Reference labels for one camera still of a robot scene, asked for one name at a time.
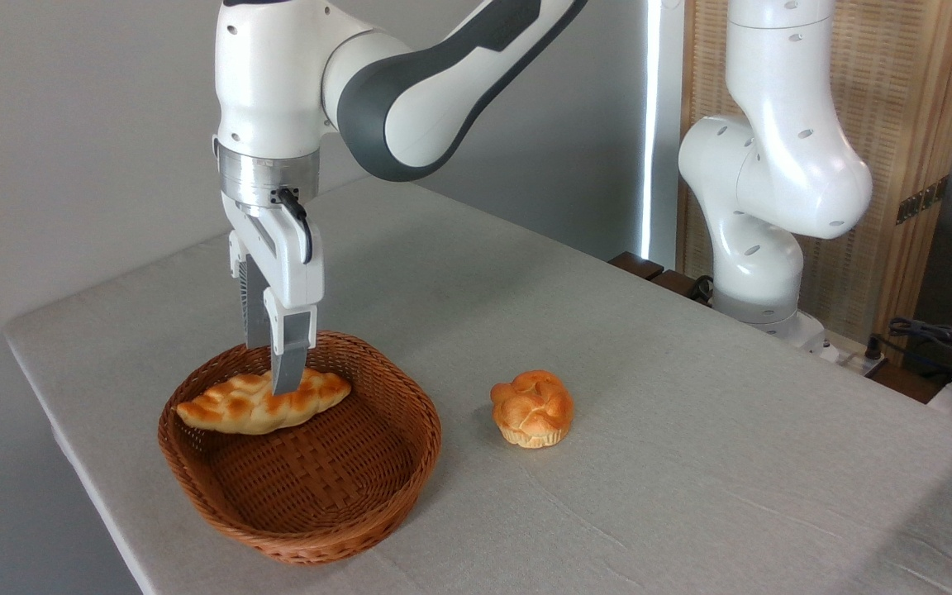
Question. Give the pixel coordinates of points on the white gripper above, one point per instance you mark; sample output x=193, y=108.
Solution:
x=290, y=264

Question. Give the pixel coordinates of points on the long braided bread loaf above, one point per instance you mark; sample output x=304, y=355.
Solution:
x=236, y=409

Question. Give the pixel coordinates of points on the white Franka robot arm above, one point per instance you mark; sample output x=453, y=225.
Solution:
x=278, y=83

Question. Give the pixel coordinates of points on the brown woven wicker basket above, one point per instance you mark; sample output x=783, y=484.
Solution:
x=319, y=487

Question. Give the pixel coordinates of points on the round knotted bread bun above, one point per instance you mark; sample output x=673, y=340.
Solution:
x=532, y=409

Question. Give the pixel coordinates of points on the dark brown wooden block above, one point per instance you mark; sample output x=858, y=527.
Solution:
x=636, y=264
x=674, y=283

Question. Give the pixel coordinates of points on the light grey tablecloth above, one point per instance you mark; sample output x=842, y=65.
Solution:
x=691, y=463

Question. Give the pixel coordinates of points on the white power strip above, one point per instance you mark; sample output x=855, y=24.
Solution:
x=856, y=359

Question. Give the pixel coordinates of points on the metal screen hinge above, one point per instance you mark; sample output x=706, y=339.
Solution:
x=922, y=200

